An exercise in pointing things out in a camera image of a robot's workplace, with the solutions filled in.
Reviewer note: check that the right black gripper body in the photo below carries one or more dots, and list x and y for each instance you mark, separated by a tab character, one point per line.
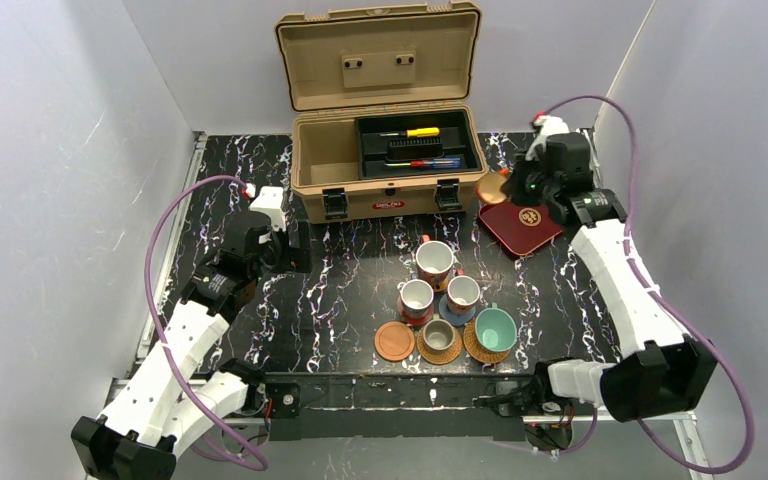
519	183

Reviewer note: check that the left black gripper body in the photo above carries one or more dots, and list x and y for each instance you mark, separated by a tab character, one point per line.
293	247

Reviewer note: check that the small orange cup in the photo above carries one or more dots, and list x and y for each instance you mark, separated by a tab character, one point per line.
489	189

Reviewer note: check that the white cup dark outside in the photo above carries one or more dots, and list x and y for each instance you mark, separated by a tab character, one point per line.
416	297

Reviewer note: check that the smooth wooden coaster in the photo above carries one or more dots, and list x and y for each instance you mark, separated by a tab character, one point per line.
394	341

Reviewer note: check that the red round coaster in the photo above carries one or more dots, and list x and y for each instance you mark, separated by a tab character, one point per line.
415	322

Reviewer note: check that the white cup floral pattern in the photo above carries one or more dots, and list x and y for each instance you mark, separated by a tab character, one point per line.
434	261

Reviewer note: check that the small olive cup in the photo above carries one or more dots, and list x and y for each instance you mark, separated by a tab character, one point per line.
438	335

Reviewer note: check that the blue round coaster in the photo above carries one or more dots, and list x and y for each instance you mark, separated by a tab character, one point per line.
455	319

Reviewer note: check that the small white cup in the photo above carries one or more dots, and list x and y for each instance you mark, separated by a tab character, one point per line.
463	293

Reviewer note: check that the woven rattan coaster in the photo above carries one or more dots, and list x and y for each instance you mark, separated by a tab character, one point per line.
440	358
477	351

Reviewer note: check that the teal green bowl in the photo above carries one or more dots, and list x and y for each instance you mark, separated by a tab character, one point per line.
495	329

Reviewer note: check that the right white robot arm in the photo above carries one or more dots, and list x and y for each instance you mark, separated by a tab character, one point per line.
663	369

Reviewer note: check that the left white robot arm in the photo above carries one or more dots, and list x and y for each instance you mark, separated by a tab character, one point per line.
158	416

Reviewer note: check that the red serving tray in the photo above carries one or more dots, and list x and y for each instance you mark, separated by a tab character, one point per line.
520	230

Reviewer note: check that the black toolbox tray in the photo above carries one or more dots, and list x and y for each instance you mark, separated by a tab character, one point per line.
457	139

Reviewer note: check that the tan plastic toolbox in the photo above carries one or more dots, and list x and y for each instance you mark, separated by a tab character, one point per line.
347	64

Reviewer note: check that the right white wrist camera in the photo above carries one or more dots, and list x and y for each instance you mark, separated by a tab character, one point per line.
544	126

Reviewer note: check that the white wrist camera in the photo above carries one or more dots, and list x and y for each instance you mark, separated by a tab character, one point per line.
270	201
544	126

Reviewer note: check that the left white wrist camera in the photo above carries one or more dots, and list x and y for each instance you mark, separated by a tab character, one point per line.
270	201

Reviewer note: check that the red blue handled screwdriver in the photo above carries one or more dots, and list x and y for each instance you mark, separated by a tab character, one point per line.
431	163

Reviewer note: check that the yellow handled screwdriver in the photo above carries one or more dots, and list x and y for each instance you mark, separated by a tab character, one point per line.
412	133

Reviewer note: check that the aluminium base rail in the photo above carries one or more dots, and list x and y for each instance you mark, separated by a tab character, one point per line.
296	407

